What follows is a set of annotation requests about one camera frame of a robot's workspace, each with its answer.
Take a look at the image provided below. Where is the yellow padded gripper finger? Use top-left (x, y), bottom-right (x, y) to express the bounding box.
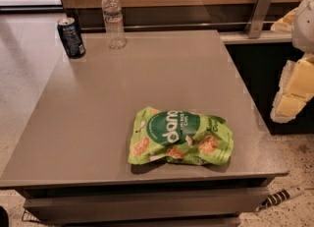
top-left (270, 53), bottom-right (314, 123)
top-left (271, 8), bottom-right (297, 33)

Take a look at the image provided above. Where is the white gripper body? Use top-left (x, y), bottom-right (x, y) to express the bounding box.
top-left (291, 0), bottom-right (314, 53)

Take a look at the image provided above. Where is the green rice chip bag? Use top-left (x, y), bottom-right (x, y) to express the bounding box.
top-left (128, 107), bottom-right (234, 166)

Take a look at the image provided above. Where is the clear plastic water bottle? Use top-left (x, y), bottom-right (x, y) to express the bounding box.
top-left (102, 0), bottom-right (128, 49)

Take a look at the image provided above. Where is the grey table drawer unit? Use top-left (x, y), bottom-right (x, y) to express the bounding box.
top-left (24, 179), bottom-right (269, 226)

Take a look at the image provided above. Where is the blue soda can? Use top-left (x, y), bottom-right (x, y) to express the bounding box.
top-left (57, 17), bottom-right (85, 58)

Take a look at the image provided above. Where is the metal wall bracket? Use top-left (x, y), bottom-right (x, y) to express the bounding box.
top-left (244, 0), bottom-right (272, 39)

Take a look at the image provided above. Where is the black white striped cable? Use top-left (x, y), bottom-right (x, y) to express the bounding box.
top-left (255, 186), bottom-right (306, 212)

